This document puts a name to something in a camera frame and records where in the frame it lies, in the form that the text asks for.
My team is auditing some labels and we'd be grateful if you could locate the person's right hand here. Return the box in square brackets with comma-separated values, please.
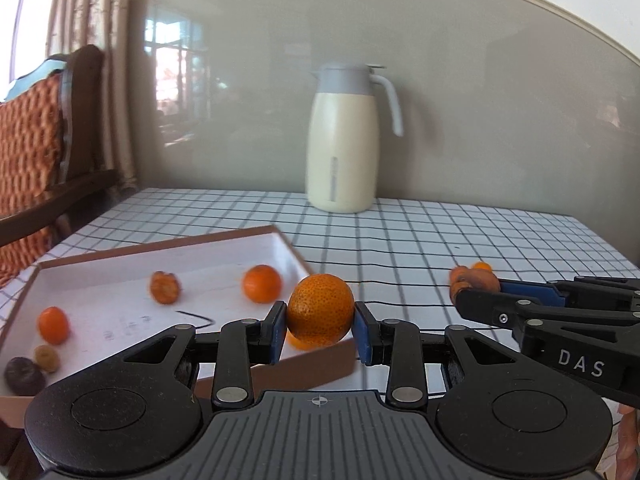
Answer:
[616, 402, 640, 480]

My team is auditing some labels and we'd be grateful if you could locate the cream thermos jug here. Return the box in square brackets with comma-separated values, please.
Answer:
[306, 62, 405, 214]

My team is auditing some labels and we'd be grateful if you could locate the beige curtain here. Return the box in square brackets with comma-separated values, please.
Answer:
[47, 0, 139, 191]

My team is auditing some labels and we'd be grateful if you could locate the white checked tablecloth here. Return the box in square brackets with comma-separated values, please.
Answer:
[0, 187, 640, 480]

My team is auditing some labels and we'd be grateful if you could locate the yellowish orange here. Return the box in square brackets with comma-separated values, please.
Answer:
[286, 273, 355, 347]

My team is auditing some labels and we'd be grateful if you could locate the small orange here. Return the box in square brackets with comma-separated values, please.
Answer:
[37, 306, 71, 346]

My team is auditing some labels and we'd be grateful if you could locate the dark wooden chair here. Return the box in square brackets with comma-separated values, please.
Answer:
[0, 44, 119, 286]

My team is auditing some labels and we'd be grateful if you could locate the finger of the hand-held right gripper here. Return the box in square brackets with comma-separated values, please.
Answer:
[500, 276, 640, 308]
[456, 287, 640, 406]

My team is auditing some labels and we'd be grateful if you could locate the brown cardboard box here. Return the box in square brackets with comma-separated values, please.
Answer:
[0, 225, 361, 428]

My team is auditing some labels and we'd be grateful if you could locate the short carrot piece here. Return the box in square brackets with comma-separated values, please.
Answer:
[448, 266, 473, 306]

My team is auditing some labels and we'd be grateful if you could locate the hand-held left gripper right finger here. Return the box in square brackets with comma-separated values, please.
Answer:
[353, 302, 576, 409]

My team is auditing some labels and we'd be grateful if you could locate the carrot top piece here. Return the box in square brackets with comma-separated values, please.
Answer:
[149, 270, 182, 305]

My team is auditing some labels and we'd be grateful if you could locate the dark purple fruit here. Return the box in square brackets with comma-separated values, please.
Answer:
[4, 356, 47, 397]

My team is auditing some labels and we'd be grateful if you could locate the orange woven chair cushion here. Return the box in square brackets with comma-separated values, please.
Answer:
[0, 72, 66, 286]

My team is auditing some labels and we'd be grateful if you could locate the small brown round fruit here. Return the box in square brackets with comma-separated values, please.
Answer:
[34, 345, 61, 373]

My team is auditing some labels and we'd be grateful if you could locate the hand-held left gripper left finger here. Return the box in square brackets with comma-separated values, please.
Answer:
[50, 301, 289, 409]

